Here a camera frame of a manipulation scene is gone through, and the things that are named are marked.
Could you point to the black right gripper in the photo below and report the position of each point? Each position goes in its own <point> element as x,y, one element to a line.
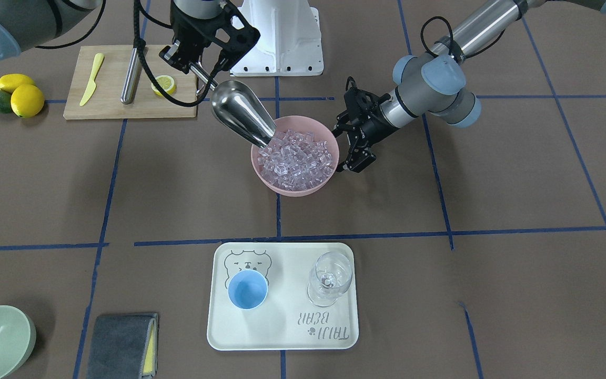
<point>189,29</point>

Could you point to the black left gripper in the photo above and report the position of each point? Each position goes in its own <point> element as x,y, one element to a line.
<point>372,128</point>

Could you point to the pink bowl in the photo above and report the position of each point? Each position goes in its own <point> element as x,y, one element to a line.
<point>301,124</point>

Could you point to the metal ice scoop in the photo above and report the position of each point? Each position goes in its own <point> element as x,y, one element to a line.
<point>237,107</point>

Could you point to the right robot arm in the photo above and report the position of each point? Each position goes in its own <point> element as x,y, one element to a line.
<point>25,25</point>

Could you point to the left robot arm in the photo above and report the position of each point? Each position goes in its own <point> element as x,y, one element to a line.
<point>430,83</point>

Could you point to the clear ice cubes pile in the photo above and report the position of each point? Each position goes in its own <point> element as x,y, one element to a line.
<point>295,161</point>

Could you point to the light blue plastic cup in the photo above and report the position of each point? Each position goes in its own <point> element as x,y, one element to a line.
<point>247,289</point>

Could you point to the lemon half slice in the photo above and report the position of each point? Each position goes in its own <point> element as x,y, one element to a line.
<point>164,84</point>

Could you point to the steel muddler rod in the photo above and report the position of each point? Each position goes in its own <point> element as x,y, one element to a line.
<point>132,78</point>

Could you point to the yellow plastic knife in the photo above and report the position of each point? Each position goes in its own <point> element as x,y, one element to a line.
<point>91,85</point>

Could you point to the wooden cutting board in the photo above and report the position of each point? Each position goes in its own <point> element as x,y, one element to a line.
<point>110,81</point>

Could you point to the clear wine glass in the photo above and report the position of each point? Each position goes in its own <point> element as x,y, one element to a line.
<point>329,278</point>

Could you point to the yellow lemon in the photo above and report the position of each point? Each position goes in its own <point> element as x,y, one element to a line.
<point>10,82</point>
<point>27,101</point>

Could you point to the cream bear tray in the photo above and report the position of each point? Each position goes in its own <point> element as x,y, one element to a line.
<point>286,319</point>

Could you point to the grey yellow folded cloth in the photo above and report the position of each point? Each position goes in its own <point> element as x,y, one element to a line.
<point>124,346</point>

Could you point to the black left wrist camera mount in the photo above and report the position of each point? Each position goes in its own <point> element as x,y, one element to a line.
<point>362,115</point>

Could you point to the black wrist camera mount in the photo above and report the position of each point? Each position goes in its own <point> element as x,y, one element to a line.
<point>241,35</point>
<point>362,115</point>

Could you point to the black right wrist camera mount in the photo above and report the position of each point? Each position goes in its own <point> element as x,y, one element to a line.
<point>241,35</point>

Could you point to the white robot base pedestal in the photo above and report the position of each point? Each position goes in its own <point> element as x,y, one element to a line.
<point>290,42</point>

